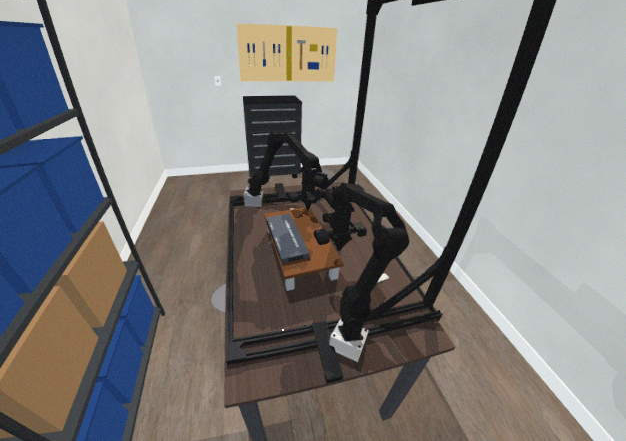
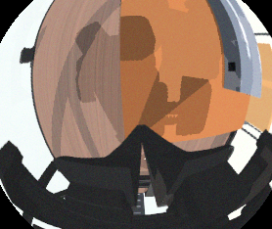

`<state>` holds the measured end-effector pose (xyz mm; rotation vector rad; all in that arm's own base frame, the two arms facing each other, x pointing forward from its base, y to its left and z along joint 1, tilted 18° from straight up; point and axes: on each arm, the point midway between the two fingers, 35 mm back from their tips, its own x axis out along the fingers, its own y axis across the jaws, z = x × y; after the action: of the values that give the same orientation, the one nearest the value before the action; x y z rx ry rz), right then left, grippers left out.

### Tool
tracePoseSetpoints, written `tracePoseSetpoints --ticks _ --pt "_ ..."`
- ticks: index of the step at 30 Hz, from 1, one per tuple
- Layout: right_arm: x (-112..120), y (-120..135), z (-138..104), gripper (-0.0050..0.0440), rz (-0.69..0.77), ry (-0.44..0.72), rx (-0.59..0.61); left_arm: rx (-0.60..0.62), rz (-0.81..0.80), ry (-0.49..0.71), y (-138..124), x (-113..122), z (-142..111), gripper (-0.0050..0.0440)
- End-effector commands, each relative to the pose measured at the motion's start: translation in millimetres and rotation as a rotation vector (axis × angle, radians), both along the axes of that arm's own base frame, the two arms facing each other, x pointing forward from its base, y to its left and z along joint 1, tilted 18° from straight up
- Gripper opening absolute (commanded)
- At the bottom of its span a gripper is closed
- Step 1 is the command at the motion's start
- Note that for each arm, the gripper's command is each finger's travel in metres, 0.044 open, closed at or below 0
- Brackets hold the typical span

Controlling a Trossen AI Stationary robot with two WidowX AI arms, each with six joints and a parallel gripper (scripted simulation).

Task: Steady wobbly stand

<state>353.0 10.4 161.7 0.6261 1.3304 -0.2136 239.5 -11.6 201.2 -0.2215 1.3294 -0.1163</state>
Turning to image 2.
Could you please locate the brown wooden stand with white legs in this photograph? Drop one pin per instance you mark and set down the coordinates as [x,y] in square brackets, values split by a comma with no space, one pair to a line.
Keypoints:
[172,71]

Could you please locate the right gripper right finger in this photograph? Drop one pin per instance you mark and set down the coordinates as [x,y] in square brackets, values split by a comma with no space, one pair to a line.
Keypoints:
[169,165]

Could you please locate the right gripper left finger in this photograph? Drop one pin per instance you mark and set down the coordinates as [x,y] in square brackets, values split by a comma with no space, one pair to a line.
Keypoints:
[120,170]

